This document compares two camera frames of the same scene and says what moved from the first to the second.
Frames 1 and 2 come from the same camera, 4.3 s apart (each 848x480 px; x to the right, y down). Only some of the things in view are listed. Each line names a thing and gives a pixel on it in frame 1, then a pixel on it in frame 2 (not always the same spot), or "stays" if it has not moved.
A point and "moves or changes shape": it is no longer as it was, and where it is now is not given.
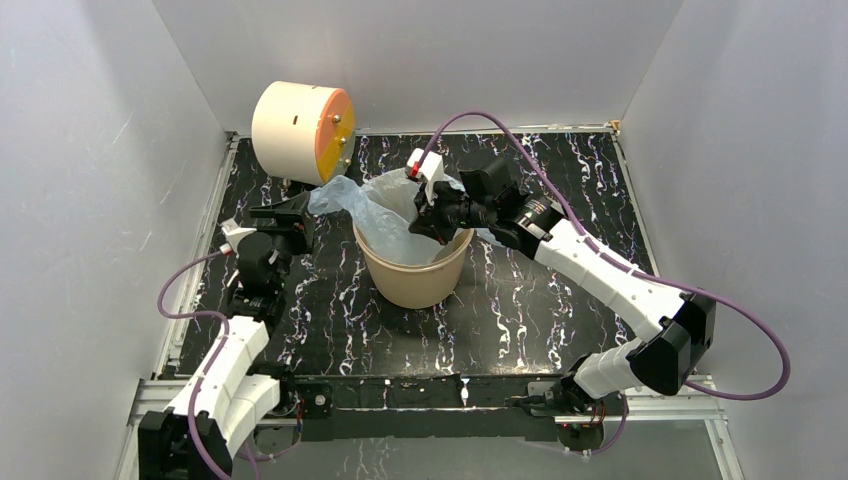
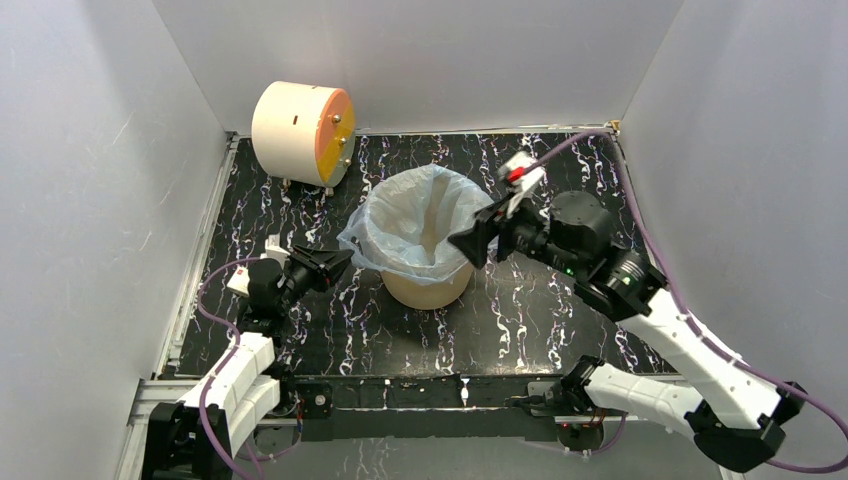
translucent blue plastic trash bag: (382, 207) moves or changes shape
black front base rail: (424, 407) stays
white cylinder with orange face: (304, 132) stays
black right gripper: (428, 220) -> (472, 240)
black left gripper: (291, 214) -> (331, 262)
